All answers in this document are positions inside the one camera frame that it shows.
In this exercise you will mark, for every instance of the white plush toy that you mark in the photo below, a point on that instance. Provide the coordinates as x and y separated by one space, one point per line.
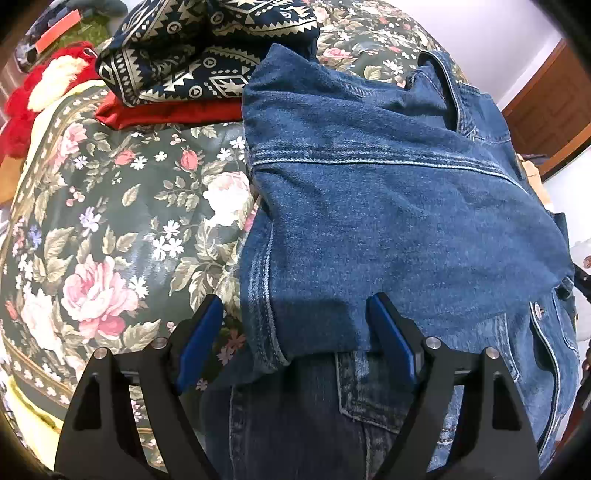
582 258

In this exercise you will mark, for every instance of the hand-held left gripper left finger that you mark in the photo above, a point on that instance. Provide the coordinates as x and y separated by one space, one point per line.
203 339

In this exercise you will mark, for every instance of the red white fluffy garment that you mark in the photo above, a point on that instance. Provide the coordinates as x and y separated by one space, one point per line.
32 92

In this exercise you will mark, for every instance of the dark blue jeans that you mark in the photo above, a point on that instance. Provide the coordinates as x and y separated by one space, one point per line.
295 415

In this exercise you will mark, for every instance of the tan cloth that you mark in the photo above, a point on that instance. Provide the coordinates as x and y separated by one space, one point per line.
533 177

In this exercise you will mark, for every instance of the floral bed cover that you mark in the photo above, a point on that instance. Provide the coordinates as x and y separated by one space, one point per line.
120 221

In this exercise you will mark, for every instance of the navy white patterned garment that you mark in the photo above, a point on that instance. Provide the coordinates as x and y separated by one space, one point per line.
194 50

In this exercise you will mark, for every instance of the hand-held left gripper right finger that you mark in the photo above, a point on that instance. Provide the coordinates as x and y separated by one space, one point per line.
392 337

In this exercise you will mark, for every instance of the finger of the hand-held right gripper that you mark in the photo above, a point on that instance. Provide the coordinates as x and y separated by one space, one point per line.
579 281

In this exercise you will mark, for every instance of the blue denim jacket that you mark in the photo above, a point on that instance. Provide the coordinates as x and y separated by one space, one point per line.
378 207

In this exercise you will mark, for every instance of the brown wooden panel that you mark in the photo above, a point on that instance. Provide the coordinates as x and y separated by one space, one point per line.
551 106

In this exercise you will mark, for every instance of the green cloth with pink strip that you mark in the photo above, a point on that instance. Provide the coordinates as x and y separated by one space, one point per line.
69 27

